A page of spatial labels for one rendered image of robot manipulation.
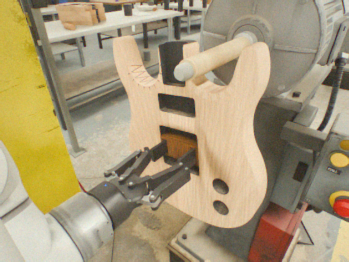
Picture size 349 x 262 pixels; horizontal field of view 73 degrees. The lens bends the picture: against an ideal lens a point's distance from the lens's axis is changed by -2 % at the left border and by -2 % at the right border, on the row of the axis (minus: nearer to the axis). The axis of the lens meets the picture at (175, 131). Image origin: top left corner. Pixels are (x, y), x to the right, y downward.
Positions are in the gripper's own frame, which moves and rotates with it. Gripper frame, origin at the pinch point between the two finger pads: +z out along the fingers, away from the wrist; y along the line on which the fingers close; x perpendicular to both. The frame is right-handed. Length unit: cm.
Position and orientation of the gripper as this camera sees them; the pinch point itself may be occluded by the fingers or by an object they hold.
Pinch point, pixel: (177, 151)
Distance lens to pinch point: 51.2
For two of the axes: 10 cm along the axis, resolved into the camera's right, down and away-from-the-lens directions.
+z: 6.3, -4.3, 6.5
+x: -1.2, -8.8, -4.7
